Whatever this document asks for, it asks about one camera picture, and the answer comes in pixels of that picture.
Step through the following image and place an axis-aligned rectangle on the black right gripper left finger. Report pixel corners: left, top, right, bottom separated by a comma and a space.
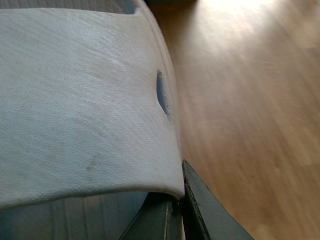
120, 192, 182, 240

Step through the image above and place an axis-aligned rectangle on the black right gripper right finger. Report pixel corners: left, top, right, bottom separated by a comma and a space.
182, 160, 253, 240

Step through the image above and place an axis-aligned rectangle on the light blue slipper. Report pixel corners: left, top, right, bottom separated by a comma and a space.
0, 0, 184, 240

